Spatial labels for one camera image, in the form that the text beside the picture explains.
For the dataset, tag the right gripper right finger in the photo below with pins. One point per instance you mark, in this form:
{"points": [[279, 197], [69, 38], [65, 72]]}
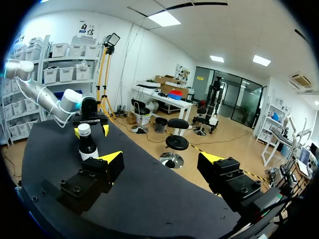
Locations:
{"points": [[231, 180]]}

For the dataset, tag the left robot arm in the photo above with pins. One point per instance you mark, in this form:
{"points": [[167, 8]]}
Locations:
{"points": [[41, 93]]}

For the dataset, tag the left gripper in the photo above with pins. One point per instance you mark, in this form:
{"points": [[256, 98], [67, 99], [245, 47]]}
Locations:
{"points": [[89, 112]]}

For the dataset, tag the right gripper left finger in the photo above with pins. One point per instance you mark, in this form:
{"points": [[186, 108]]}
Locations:
{"points": [[92, 178]]}

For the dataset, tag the dark bottle with white cap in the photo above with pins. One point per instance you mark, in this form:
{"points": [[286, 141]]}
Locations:
{"points": [[87, 143]]}

